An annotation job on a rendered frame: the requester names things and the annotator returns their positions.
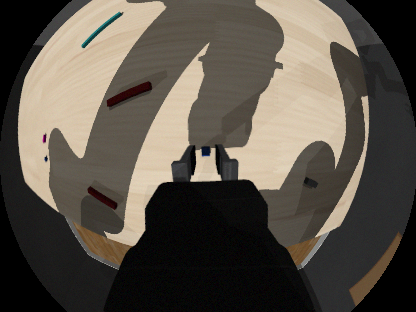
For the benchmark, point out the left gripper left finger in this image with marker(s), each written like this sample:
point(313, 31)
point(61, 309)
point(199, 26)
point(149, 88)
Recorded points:
point(184, 169)

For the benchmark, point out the turquoise rod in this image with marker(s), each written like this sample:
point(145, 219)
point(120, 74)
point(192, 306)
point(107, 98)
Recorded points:
point(98, 30)

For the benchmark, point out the small dark grey block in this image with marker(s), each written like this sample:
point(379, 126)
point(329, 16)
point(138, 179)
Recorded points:
point(310, 182)

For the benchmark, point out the red rod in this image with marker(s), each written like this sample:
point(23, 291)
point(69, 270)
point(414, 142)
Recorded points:
point(129, 93)
point(102, 198)

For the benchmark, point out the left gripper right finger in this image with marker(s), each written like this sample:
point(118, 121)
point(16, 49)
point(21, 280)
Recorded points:
point(228, 169)

